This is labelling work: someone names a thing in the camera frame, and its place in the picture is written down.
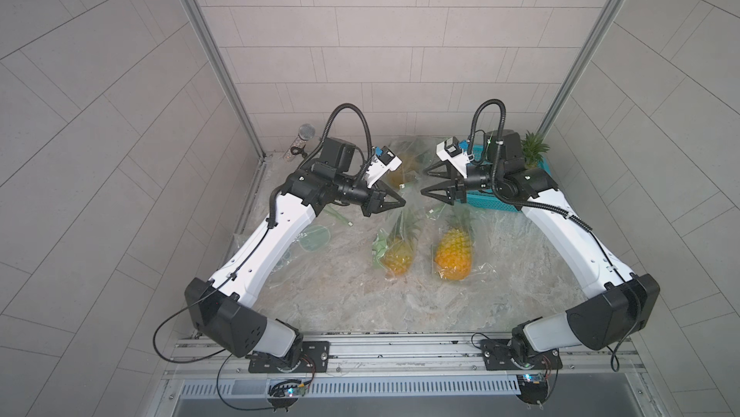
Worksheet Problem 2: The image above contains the orange pineapple zip bag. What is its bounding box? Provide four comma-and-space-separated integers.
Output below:
371, 200, 426, 280

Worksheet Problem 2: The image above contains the orange pineapple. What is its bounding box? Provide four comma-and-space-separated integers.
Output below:
380, 209, 420, 278

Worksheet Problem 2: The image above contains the zip-top bag green pineapple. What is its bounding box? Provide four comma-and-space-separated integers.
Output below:
274, 205, 354, 272

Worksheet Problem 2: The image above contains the yellow pineapple zip bag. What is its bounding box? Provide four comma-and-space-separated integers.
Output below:
427, 203, 494, 285

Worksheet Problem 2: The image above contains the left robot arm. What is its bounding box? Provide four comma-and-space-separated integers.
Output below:
185, 138, 406, 369

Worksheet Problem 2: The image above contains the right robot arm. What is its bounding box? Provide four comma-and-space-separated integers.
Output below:
422, 130, 660, 368

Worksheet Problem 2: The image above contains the far bagged pineapple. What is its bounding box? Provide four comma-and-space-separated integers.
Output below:
383, 152, 420, 191

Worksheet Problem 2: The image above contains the far pineapple zip bag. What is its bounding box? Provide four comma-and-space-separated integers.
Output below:
388, 136, 443, 191

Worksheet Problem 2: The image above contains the yellow pineapple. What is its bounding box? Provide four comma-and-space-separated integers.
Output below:
434, 216, 473, 281

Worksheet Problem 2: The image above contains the teal plastic basket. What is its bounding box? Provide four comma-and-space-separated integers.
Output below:
460, 140, 551, 213

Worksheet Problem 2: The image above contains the black microphone stand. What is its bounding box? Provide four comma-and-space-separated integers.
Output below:
290, 146, 308, 159

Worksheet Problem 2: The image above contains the glitter silver microphone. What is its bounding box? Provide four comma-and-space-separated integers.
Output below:
283, 123, 316, 162

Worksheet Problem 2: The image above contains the left circuit board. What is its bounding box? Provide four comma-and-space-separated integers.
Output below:
267, 380, 310, 410

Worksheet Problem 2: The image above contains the circuit board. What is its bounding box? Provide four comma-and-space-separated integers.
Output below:
267, 380, 310, 410
516, 374, 549, 407

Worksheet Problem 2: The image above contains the right circuit board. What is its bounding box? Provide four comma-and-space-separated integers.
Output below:
516, 374, 549, 407

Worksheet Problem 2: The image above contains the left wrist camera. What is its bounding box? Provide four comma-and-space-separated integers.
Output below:
363, 146, 402, 188

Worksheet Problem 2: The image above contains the aluminium mounting rail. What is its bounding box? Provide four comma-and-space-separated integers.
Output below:
171, 333, 646, 378

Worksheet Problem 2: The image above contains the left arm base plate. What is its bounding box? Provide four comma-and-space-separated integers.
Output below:
248, 341, 331, 374

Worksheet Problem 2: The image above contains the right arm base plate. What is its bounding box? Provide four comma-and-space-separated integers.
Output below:
474, 338, 563, 373

